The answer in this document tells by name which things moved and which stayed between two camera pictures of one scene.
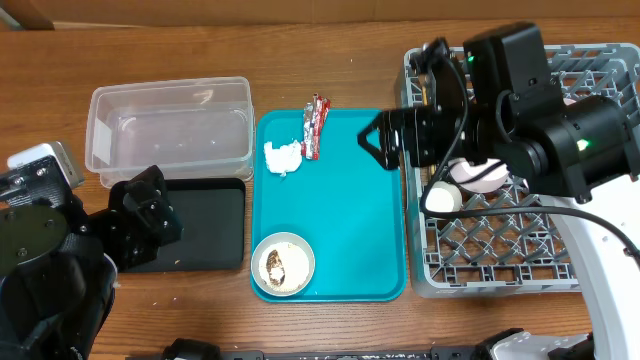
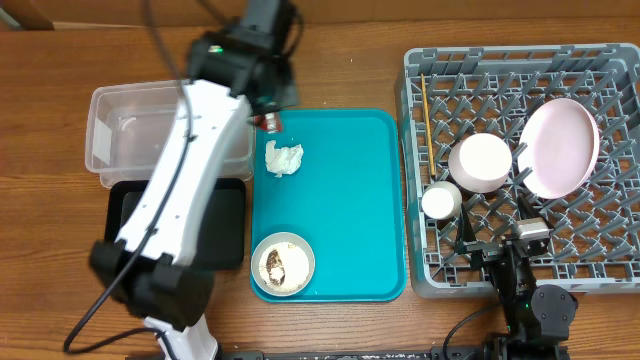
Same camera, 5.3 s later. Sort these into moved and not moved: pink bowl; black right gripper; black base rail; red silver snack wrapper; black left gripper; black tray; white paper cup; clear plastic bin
Moved: black right gripper; red silver snack wrapper; black left gripper
Not moved: black base rail; pink bowl; white paper cup; clear plastic bin; black tray
